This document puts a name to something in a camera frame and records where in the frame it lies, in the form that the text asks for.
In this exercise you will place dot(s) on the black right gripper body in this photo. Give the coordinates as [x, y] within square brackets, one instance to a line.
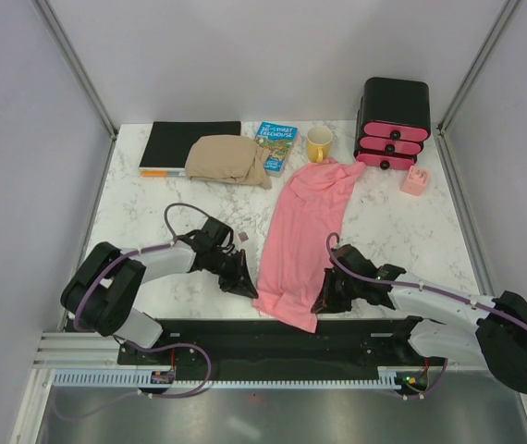
[337, 292]

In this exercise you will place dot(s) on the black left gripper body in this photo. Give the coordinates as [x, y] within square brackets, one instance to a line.
[226, 265]

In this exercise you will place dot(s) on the pink t shirt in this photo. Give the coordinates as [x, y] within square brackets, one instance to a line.
[311, 205]

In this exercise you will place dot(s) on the beige t shirt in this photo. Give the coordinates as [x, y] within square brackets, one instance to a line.
[228, 159]

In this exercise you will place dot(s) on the pink cube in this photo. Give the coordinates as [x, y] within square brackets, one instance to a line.
[416, 181]

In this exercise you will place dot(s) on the yellow mug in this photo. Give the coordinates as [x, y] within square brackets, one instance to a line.
[318, 143]

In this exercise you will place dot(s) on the black pink drawer unit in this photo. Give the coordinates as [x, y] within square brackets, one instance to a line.
[393, 122]

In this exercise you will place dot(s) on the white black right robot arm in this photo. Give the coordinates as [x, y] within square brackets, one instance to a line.
[474, 329]

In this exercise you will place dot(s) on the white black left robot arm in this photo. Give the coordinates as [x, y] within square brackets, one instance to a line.
[101, 294]

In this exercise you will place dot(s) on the orange pencil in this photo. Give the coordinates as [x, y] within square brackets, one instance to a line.
[162, 174]

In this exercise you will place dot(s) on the black notebook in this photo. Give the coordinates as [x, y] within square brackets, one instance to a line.
[169, 142]

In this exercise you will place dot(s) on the blue treehouse book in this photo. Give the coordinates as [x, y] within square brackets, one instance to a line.
[278, 140]

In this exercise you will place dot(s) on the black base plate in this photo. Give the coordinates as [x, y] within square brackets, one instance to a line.
[357, 347]

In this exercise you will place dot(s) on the white slotted cable duct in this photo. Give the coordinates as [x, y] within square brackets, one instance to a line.
[152, 379]

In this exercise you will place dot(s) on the left aluminium frame post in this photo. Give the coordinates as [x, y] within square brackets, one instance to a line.
[68, 51]

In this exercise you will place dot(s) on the aluminium frame post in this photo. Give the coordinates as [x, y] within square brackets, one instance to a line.
[491, 40]
[68, 51]

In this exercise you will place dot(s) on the right aluminium frame post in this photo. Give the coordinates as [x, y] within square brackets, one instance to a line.
[491, 40]

